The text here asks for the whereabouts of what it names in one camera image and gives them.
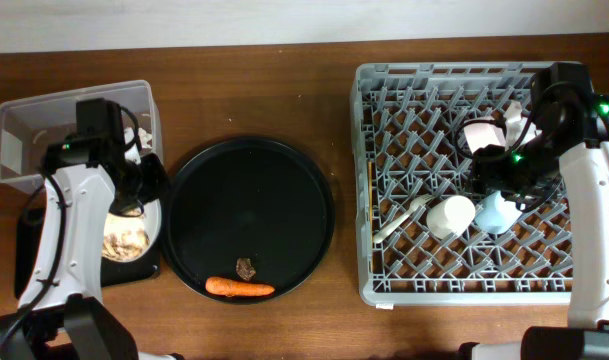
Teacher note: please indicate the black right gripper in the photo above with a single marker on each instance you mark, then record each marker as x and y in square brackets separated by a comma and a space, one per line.
[485, 173]

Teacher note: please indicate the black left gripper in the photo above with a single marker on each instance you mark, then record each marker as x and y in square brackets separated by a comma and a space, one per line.
[158, 181]

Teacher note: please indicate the light blue cup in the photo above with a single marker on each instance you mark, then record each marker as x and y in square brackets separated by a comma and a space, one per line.
[495, 215]

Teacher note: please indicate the grey plate with food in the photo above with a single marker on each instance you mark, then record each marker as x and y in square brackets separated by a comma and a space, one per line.
[128, 238]

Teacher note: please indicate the white paper cup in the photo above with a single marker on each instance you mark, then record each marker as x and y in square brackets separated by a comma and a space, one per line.
[451, 216]

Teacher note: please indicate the white plastic fork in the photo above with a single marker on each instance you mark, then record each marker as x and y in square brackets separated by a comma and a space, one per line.
[397, 222]

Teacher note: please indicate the orange carrot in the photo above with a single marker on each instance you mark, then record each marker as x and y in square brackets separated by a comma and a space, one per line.
[230, 288]

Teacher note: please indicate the brown food scrap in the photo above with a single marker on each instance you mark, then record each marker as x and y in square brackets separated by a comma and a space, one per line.
[245, 269]

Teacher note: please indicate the wooden chopstick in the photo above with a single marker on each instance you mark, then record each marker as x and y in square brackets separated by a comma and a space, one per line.
[370, 192]

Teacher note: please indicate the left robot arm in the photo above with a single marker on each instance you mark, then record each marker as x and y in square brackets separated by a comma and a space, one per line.
[60, 313]

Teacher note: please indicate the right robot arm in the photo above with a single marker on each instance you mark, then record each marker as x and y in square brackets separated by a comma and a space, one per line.
[565, 140]

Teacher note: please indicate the grey dishwasher rack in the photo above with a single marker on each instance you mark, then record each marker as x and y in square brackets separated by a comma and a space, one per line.
[408, 120]

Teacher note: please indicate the crumpled white tissue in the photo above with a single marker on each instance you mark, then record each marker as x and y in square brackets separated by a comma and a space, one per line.
[145, 137]

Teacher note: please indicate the round black tray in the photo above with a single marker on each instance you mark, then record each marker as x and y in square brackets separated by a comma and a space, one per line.
[251, 198]

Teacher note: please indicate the black rectangular tray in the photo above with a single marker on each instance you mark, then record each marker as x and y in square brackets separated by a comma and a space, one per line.
[28, 233]

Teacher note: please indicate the clear plastic bin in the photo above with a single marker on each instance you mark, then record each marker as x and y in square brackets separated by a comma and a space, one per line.
[29, 125]

